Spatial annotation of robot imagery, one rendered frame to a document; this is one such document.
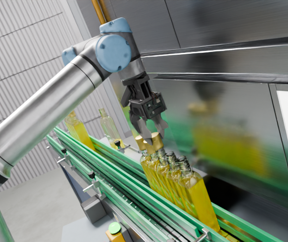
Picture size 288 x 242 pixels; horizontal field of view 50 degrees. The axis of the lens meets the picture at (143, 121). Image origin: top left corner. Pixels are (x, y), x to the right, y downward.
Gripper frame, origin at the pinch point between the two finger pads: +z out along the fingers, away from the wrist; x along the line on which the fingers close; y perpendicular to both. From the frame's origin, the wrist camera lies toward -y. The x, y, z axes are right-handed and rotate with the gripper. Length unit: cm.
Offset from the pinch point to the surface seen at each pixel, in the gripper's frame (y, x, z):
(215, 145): 11.5, 12.0, 7.1
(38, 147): -338, -13, 81
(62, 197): -248, -20, 118
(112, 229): -22.1, -20.2, 33.5
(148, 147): -4.8, -1.2, 4.1
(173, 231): 2.4, -7.0, 30.5
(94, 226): -46, -23, 43
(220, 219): 14.6, 3.5, 26.9
